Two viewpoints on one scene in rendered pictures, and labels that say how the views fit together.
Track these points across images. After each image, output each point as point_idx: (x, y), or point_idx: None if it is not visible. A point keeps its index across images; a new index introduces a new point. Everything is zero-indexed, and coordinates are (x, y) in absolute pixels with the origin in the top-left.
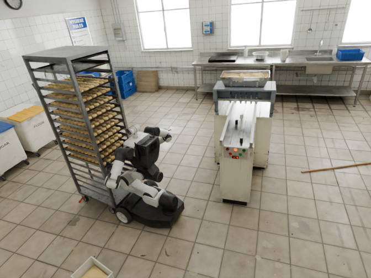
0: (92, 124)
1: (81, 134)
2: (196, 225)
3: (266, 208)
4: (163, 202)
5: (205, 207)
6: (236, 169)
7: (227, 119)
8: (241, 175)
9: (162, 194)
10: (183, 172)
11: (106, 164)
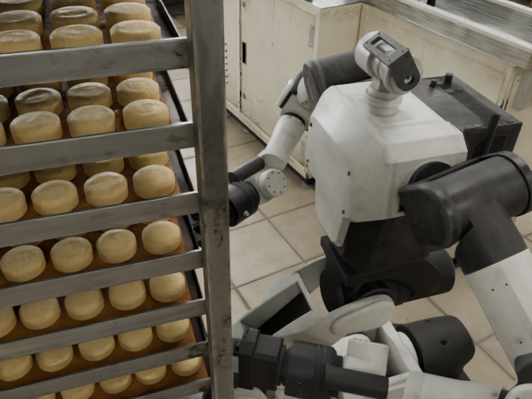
0: (139, 102)
1: (45, 222)
2: (488, 370)
3: (530, 227)
4: (443, 361)
5: (435, 309)
6: (524, 139)
7: (412, 1)
8: (526, 156)
9: (418, 336)
10: (246, 254)
11: (248, 351)
